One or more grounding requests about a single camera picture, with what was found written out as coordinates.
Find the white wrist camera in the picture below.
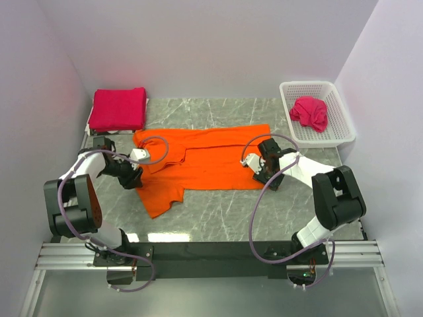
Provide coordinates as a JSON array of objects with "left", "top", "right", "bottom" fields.
[
  {"left": 240, "top": 153, "right": 264, "bottom": 174},
  {"left": 130, "top": 149, "right": 150, "bottom": 164}
]

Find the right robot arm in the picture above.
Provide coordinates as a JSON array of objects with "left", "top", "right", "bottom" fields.
[{"left": 241, "top": 138, "right": 366, "bottom": 264}]

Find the white plastic basket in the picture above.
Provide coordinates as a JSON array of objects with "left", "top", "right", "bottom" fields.
[{"left": 280, "top": 81, "right": 356, "bottom": 149}]

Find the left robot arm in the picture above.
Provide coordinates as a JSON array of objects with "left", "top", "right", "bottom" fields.
[{"left": 43, "top": 137, "right": 143, "bottom": 258}]

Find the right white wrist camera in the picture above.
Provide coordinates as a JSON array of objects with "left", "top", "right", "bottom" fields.
[{"left": 240, "top": 153, "right": 264, "bottom": 174}]

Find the aluminium rail frame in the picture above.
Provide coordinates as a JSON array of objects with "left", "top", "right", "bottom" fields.
[{"left": 19, "top": 211, "right": 401, "bottom": 317}]

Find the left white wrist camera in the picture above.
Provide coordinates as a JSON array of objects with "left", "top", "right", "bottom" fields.
[{"left": 130, "top": 149, "right": 150, "bottom": 164}]

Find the crumpled crimson t shirt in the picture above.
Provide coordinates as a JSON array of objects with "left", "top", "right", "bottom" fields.
[{"left": 289, "top": 96, "right": 328, "bottom": 133}]

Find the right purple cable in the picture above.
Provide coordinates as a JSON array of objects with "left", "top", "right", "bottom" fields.
[{"left": 240, "top": 133, "right": 335, "bottom": 290}]

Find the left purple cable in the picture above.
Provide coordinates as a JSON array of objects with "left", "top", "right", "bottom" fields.
[{"left": 58, "top": 135, "right": 170, "bottom": 293}]

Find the black base beam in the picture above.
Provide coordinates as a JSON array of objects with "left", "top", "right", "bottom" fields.
[{"left": 93, "top": 241, "right": 329, "bottom": 281}]

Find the folded crimson t shirt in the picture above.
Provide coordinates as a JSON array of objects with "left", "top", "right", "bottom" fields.
[{"left": 88, "top": 87, "right": 147, "bottom": 132}]

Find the purple cable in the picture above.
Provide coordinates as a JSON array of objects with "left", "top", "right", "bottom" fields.
[
  {"left": 58, "top": 135, "right": 170, "bottom": 293},
  {"left": 240, "top": 133, "right": 335, "bottom": 290}
]

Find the orange t shirt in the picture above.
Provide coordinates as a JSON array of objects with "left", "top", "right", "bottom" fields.
[{"left": 133, "top": 124, "right": 270, "bottom": 219}]

